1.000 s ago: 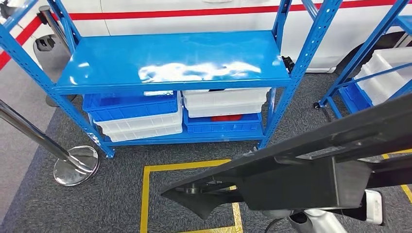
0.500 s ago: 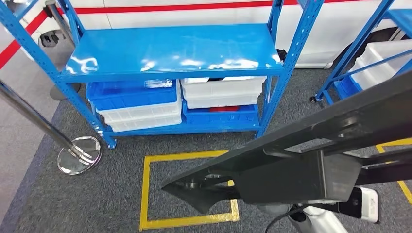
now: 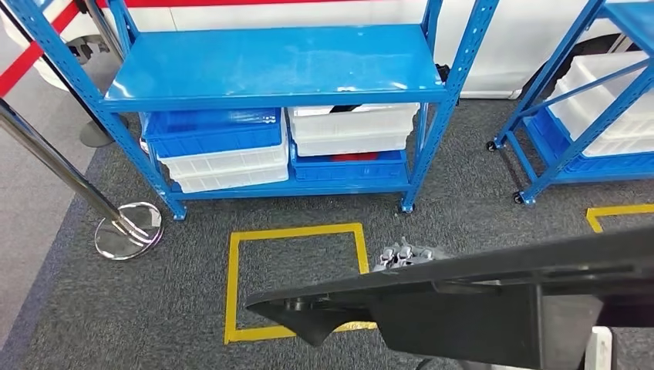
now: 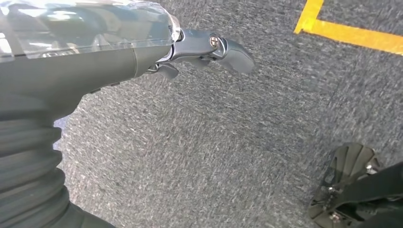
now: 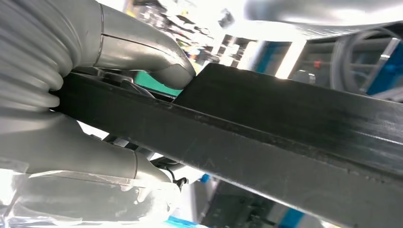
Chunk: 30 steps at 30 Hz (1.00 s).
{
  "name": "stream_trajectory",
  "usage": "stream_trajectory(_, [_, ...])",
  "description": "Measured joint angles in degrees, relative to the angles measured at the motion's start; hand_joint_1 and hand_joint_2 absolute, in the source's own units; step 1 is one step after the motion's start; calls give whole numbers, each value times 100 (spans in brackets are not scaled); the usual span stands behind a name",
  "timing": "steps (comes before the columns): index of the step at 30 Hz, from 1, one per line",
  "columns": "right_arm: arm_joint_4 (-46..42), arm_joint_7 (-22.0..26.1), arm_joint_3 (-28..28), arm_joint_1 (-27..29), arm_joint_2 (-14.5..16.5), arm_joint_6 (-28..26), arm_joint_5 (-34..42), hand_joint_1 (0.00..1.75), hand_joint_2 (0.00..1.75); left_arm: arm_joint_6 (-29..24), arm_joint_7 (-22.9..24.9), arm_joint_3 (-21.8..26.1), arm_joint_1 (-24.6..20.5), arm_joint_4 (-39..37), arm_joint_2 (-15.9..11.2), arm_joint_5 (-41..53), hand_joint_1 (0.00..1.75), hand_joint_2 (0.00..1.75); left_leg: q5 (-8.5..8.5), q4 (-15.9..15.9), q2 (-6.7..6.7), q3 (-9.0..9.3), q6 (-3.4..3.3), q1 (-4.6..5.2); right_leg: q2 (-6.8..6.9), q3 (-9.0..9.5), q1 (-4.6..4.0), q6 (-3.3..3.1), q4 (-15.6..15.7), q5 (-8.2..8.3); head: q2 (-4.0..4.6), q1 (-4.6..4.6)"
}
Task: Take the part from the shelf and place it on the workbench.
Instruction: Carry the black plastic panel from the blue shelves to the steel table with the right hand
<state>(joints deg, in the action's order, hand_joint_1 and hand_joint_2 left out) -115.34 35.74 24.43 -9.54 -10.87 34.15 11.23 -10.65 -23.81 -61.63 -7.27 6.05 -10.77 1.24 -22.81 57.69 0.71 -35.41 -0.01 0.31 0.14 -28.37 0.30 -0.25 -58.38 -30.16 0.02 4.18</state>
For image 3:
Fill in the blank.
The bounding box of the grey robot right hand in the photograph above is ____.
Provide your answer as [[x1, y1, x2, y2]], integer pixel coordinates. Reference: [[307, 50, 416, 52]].
[[372, 236, 452, 274]]

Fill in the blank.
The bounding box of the black plastic plate bracket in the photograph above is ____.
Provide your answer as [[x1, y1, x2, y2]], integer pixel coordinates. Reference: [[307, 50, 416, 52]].
[[244, 227, 654, 370]]

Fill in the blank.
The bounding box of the blue metal shelf rack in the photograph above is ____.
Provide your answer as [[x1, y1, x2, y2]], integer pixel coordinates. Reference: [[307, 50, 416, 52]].
[[486, 0, 654, 207], [5, 0, 501, 221]]

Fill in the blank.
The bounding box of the chrome stanchion post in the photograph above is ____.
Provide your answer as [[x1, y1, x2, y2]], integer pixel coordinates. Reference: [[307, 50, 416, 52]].
[[0, 96, 166, 261]]

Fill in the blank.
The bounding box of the red item in crate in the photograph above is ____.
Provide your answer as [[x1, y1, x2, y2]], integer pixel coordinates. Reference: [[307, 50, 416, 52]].
[[329, 152, 380, 163]]

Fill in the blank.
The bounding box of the black stanchion post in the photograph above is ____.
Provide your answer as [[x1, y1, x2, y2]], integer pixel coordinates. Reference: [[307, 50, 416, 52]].
[[0, 0, 130, 149]]

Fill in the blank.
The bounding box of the red barrier belt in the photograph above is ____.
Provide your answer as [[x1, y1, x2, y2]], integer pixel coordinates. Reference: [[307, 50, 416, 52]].
[[0, 0, 82, 99]]

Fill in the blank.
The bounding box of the white car with red stripe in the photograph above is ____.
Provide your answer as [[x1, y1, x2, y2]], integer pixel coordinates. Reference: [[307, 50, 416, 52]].
[[0, 0, 627, 100]]

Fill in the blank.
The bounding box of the stanchion with black head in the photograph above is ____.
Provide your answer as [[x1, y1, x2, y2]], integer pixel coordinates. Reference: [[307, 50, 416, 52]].
[[73, 0, 125, 61]]

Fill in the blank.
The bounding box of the yellow floor tape square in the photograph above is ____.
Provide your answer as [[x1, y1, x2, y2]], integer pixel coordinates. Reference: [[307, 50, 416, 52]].
[[224, 222, 379, 345]]

